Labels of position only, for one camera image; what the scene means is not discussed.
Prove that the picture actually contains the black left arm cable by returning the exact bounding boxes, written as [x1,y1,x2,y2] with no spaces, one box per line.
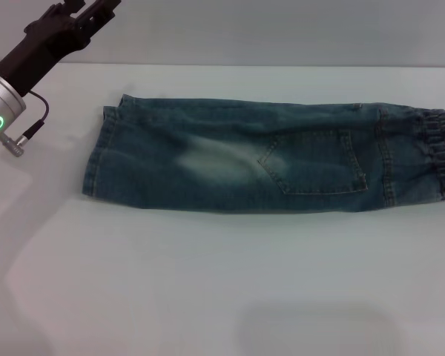
[0,90,50,148]

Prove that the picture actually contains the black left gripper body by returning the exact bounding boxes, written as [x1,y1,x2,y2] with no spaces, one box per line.
[0,0,97,94]

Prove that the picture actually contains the blue washed denim shorts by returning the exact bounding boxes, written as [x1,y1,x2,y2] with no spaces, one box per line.
[82,93,445,215]

